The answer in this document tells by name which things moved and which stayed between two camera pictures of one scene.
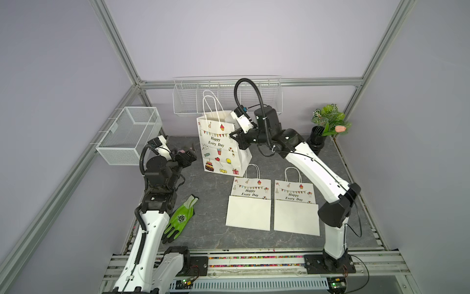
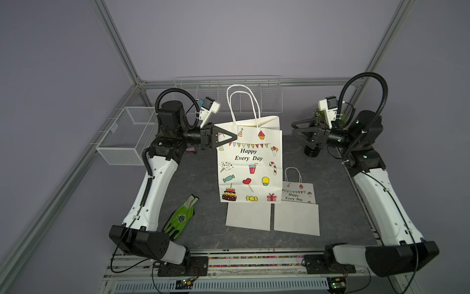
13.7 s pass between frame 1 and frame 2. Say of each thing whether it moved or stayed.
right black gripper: moved
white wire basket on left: stayed
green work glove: stayed
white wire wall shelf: stayed
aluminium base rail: stayed
